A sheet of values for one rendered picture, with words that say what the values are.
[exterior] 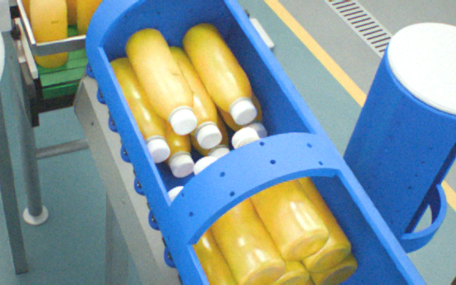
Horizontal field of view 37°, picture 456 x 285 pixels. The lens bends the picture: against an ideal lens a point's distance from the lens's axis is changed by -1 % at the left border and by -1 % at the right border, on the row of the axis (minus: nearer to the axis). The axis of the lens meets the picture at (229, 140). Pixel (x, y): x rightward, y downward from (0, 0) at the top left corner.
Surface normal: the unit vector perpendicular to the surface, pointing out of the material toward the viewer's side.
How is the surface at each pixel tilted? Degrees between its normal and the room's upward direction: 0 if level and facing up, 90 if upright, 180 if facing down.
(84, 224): 0
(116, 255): 90
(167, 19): 90
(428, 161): 91
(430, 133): 90
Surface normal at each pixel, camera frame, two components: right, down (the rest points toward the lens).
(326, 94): 0.14, -0.66
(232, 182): -0.36, -0.47
